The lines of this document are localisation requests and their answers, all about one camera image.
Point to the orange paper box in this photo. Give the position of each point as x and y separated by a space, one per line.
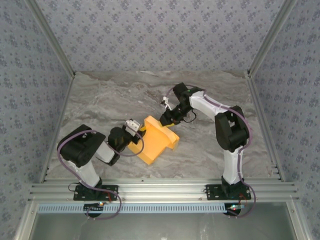
155 142

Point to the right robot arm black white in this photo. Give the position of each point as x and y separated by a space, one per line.
230 132

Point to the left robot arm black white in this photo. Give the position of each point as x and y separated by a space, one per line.
80 147

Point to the small black controller board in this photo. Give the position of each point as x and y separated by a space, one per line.
231 212
90 207

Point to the grey metal sheet panel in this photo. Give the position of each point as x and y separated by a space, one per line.
160 227

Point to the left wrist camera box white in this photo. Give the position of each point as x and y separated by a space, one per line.
132 126

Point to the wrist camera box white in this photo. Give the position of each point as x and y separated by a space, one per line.
166 102
132 126

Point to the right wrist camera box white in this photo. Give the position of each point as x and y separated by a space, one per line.
166 102

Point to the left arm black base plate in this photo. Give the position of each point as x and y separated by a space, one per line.
111 190

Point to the wide aluminium frame beam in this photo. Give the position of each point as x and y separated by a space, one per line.
162 190

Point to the aluminium table side rail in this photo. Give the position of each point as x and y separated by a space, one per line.
62 112
256 100

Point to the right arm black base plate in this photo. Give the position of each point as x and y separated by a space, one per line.
212 192

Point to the aluminium frame post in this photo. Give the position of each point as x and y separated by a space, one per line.
270 37
52 37

